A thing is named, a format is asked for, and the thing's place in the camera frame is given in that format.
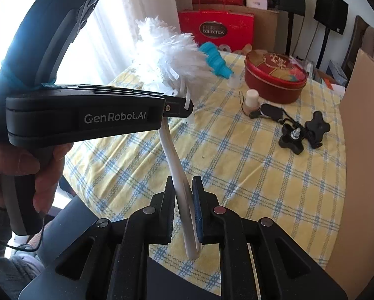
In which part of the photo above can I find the grey shoe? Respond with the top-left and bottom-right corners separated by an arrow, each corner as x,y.
0,236 -> 47,291

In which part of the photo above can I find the black speaker stand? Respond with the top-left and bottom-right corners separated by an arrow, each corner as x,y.
286,9 -> 296,57
316,24 -> 330,70

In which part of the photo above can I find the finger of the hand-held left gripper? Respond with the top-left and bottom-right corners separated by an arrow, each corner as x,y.
162,94 -> 194,118

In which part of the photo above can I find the black star knob with bolt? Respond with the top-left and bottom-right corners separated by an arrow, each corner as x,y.
278,123 -> 307,156

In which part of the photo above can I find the blue grey chair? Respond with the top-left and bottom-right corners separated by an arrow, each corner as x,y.
18,194 -> 228,300

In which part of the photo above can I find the person's left hand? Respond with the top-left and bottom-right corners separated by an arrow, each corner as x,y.
0,141 -> 74,215

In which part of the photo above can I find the blue grey box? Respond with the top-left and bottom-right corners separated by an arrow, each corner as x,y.
327,60 -> 349,87

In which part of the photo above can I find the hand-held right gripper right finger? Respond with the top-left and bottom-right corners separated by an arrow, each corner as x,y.
191,176 -> 349,300

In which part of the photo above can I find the black key fob with lanyard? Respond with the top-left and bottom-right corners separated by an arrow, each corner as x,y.
251,102 -> 304,132

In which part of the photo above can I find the yellow blue checkered tablecloth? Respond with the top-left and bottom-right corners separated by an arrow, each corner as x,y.
63,49 -> 347,277

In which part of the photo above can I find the red round tin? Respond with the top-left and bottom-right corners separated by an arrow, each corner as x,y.
244,49 -> 309,105

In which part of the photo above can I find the red chocolate gift box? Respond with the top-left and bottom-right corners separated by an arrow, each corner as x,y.
178,10 -> 256,48

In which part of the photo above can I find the white sheer curtain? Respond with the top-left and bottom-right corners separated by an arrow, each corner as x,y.
53,0 -> 192,101

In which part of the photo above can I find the small clear plastic cup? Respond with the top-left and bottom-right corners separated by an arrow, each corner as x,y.
227,74 -> 242,89

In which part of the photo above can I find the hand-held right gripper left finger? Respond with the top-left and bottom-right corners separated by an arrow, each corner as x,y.
18,177 -> 176,300

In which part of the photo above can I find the blue collapsible funnel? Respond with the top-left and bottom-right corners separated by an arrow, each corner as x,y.
199,41 -> 233,79

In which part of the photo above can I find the large cardboard box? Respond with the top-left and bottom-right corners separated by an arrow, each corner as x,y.
325,48 -> 374,290

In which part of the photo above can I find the thin black cable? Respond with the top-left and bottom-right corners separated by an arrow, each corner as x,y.
5,217 -> 47,253

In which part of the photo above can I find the white fluffy duster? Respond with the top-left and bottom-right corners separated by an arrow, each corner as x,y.
133,16 -> 221,261

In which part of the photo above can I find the open box of clutter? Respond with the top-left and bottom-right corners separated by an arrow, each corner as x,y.
305,59 -> 347,96

